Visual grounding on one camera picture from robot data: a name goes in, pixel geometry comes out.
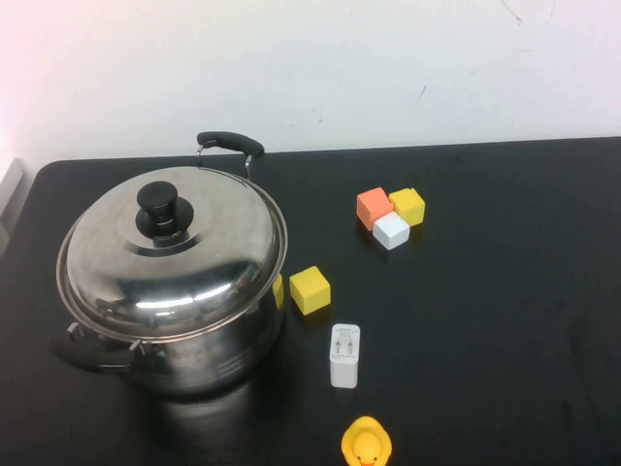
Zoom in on steel lid with black knob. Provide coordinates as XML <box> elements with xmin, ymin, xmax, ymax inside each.
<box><xmin>56</xmin><ymin>166</ymin><xmax>288</xmax><ymax>342</ymax></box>

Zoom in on yellow cube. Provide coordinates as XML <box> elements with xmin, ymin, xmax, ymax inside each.
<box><xmin>387</xmin><ymin>187</ymin><xmax>427</xmax><ymax>227</ymax></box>
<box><xmin>288</xmin><ymin>265</ymin><xmax>333</xmax><ymax>316</ymax></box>

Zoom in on orange cube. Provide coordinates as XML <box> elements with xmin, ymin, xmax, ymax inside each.
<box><xmin>356</xmin><ymin>187</ymin><xmax>395</xmax><ymax>230</ymax></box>

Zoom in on white cube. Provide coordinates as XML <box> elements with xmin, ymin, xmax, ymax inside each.
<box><xmin>372</xmin><ymin>211</ymin><xmax>411</xmax><ymax>251</ymax></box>

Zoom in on white power adapter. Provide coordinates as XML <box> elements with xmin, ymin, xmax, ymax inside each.
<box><xmin>329</xmin><ymin>322</ymin><xmax>362</xmax><ymax>389</ymax></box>

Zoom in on yellow rubber duck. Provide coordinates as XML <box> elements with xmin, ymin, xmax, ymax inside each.
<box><xmin>341</xmin><ymin>416</ymin><xmax>394</xmax><ymax>466</ymax></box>

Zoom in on stainless steel pot black handles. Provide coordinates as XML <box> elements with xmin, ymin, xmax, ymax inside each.
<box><xmin>47</xmin><ymin>130</ymin><xmax>289</xmax><ymax>397</ymax></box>

